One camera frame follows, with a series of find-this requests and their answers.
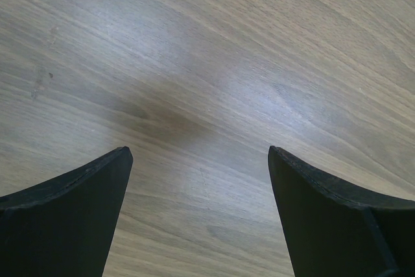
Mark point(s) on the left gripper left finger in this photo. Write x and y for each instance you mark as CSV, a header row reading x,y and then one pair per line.
x,y
65,226

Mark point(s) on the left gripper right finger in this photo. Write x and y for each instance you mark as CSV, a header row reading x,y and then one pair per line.
x,y
335,228

